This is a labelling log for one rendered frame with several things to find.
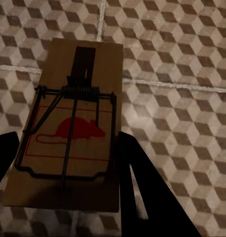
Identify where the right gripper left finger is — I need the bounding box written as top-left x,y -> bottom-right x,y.
0,131 -> 20,182

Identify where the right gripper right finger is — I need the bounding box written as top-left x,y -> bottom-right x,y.
118,131 -> 201,237

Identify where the mousetrap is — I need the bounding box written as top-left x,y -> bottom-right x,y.
1,38 -> 123,213

